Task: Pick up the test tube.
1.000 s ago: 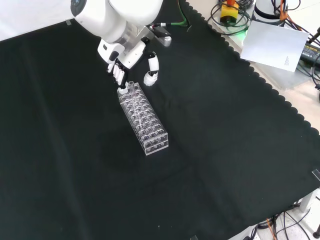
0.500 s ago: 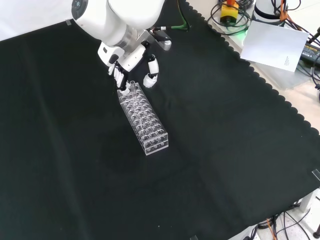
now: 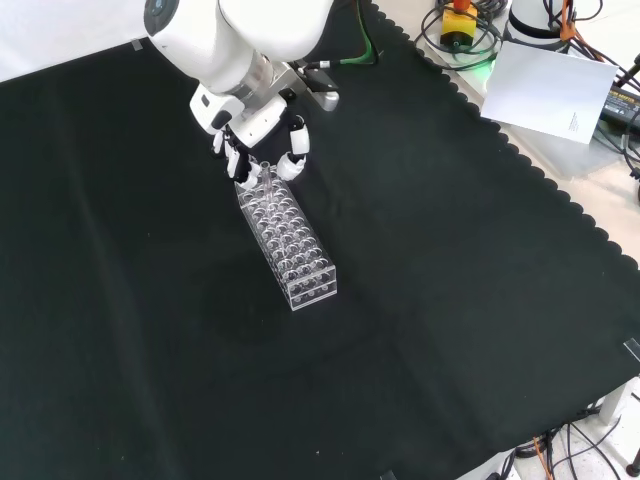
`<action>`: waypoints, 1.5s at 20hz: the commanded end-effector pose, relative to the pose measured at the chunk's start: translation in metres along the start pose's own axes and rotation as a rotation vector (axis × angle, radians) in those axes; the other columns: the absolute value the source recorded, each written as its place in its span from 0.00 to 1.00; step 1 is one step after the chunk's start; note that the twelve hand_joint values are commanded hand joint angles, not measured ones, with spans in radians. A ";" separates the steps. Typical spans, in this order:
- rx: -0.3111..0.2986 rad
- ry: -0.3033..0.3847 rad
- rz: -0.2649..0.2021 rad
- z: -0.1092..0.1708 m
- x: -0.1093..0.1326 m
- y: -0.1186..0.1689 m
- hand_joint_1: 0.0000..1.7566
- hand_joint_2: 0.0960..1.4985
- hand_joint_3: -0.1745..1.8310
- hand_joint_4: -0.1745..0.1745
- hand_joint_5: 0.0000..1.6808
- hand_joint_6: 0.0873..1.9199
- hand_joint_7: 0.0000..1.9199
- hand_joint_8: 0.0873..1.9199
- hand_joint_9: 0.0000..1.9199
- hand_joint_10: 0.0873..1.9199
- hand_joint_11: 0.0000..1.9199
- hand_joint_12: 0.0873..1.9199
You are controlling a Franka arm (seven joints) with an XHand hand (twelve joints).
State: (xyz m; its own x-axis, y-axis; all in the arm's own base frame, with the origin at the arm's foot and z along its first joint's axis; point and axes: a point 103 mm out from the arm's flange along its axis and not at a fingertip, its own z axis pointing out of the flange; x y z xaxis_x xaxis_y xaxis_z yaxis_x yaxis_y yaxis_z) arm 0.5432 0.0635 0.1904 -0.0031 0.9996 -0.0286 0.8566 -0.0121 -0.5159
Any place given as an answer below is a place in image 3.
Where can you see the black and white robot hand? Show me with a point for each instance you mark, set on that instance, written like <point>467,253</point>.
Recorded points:
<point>250,125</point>

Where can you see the clear glass test tube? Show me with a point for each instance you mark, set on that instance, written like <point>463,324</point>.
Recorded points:
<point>267,177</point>

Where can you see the clear plastic test tube rack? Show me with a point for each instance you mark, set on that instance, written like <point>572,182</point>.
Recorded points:
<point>295,255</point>

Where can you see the clear cloth clip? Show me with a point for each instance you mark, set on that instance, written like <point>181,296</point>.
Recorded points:
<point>137,45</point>
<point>632,348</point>
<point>387,475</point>

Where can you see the yellow stop button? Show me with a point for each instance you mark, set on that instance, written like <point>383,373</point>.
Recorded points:
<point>457,25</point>

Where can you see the black bench cloth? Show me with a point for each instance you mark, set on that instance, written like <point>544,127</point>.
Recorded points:
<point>400,300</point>

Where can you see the pale paper board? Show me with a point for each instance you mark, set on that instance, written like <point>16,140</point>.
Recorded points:
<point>545,90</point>

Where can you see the black power adapter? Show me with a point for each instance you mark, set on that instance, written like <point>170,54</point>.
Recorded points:
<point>620,102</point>

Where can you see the white bench leg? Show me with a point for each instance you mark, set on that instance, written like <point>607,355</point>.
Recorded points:
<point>617,400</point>

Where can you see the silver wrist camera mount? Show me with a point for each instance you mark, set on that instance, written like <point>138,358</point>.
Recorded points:
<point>325,97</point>

